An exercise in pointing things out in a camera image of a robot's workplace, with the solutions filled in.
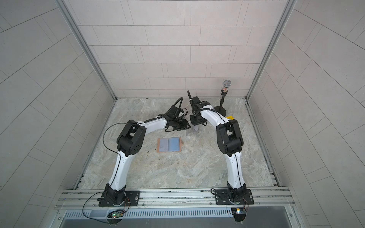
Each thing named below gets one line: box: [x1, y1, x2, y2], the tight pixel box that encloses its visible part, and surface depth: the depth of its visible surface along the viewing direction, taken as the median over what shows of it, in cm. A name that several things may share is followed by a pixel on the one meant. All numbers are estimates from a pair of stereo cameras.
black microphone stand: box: [213, 79, 232, 117], surface depth 93 cm
